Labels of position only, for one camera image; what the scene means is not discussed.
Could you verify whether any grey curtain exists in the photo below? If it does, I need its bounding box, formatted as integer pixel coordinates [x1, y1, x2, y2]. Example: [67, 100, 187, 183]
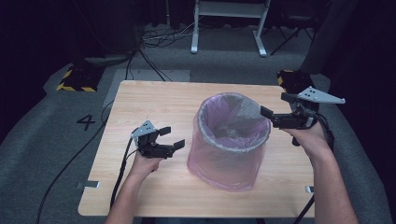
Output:
[299, 0, 359, 76]

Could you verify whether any black tripod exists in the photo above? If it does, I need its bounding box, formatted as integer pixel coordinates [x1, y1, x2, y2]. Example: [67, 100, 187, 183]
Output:
[269, 17, 316, 57]

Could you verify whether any bundle of floor cables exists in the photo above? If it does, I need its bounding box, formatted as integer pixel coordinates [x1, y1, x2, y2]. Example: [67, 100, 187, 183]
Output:
[124, 21, 202, 82]

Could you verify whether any person's left hand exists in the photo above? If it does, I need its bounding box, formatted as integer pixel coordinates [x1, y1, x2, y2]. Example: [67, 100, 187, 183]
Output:
[128, 150, 165, 185]

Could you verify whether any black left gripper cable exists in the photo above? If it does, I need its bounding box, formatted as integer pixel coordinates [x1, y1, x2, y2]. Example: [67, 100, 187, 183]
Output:
[108, 135, 140, 210]

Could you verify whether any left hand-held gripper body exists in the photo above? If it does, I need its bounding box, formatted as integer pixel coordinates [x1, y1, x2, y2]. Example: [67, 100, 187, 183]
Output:
[130, 119, 176, 160]

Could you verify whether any white metal stand frame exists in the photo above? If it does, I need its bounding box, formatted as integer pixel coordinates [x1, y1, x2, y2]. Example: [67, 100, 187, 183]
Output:
[190, 0, 272, 58]

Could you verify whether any long black floor cable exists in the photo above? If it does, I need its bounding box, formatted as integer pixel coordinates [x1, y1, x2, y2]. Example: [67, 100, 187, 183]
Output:
[33, 99, 116, 224]

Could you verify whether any green plastic bin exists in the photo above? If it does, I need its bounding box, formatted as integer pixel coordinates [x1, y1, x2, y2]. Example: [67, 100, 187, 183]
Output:
[188, 91, 272, 191]

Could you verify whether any black yellow striped base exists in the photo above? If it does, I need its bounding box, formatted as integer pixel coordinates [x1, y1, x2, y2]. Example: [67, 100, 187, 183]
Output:
[55, 63, 106, 93]
[276, 68, 319, 96]

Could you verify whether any person's right hand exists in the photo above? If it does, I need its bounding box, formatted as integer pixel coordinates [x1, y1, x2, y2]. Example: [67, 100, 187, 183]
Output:
[280, 121, 332, 161]

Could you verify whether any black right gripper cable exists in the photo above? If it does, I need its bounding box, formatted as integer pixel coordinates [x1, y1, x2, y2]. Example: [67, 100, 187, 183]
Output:
[291, 112, 336, 224]

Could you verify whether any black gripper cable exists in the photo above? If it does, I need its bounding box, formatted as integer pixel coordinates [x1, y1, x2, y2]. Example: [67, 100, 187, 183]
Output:
[291, 112, 336, 224]
[108, 135, 140, 210]

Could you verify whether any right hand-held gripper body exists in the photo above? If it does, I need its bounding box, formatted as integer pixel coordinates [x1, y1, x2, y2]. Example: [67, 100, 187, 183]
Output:
[272, 85, 347, 131]

